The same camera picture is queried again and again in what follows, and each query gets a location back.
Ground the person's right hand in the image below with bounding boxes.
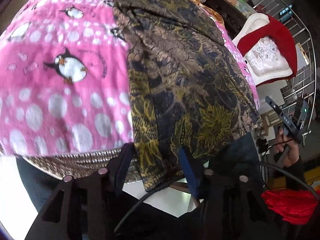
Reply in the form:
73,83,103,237
273,128,299,167

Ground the woven mattress edge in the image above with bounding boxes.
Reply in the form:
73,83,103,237
0,144,141,183

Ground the navy gold batik garment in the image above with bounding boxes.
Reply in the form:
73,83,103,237
113,0,259,191

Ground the black cable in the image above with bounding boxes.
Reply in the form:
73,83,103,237
113,139,320,233

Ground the red cloth on floor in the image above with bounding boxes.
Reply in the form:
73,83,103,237
261,189,319,225

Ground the metal stair railing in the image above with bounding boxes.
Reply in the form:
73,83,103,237
253,0,317,137

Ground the pink penguin fleece blanket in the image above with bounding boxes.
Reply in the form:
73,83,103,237
0,0,261,157

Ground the dark carved wooden headboard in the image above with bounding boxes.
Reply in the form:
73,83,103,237
204,0,247,39

